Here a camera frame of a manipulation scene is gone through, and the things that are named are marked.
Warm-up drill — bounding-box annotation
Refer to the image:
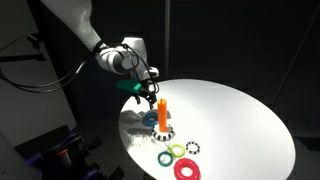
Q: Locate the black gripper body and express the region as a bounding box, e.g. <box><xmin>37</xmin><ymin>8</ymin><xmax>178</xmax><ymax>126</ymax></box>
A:
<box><xmin>133</xmin><ymin>77</ymin><xmax>159</xmax><ymax>100</ymax></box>

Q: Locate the blue ring with dark dots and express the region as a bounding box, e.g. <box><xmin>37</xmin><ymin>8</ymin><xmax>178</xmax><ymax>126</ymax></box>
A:
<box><xmin>141</xmin><ymin>111</ymin><xmax>160</xmax><ymax>128</ymax></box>

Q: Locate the orange capped bottle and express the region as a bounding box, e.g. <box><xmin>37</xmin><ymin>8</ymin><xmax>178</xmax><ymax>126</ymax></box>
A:
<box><xmin>55</xmin><ymin>148</ymin><xmax>72</xmax><ymax>168</ymax></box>

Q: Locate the orange cone post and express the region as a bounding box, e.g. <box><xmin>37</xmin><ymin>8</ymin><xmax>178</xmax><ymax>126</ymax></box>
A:
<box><xmin>157</xmin><ymin>98</ymin><xmax>169</xmax><ymax>133</ymax></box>

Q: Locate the green wrist camera box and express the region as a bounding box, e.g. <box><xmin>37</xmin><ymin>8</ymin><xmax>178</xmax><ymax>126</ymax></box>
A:
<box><xmin>115</xmin><ymin>79</ymin><xmax>143</xmax><ymax>93</ymax></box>

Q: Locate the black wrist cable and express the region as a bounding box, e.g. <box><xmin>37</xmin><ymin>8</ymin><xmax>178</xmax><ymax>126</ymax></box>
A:
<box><xmin>124</xmin><ymin>43</ymin><xmax>160</xmax><ymax>95</ymax></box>

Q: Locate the large black white striped ring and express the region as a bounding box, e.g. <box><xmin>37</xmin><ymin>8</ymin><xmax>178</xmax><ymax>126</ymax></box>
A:
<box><xmin>151</xmin><ymin>123</ymin><xmax>176</xmax><ymax>142</ymax></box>

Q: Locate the clear ring with coloured beads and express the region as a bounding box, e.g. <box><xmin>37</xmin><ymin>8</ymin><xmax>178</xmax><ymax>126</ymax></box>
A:
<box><xmin>129</xmin><ymin>132</ymin><xmax>149</xmax><ymax>148</ymax></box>

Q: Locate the lime green toothed ring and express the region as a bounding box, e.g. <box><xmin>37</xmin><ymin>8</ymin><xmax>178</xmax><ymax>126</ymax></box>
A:
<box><xmin>168</xmin><ymin>143</ymin><xmax>186</xmax><ymax>159</ymax></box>

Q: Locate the dark green toothed ring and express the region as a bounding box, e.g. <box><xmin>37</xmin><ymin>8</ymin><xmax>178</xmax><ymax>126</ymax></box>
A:
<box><xmin>157</xmin><ymin>150</ymin><xmax>175</xmax><ymax>168</ymax></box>

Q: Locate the small black white ring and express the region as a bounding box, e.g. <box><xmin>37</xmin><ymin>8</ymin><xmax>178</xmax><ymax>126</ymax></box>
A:
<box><xmin>185</xmin><ymin>140</ymin><xmax>201</xmax><ymax>155</ymax></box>

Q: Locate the red ribbed ring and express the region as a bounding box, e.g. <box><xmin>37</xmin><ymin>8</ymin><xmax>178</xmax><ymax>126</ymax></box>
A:
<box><xmin>173</xmin><ymin>158</ymin><xmax>202</xmax><ymax>180</ymax></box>

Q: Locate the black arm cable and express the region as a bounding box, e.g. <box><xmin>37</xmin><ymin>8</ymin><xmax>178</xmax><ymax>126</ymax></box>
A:
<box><xmin>0</xmin><ymin>48</ymin><xmax>101</xmax><ymax>94</ymax></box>

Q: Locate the black camera stand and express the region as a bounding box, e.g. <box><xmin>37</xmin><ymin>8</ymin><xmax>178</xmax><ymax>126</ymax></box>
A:
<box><xmin>0</xmin><ymin>32</ymin><xmax>48</xmax><ymax>63</ymax></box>

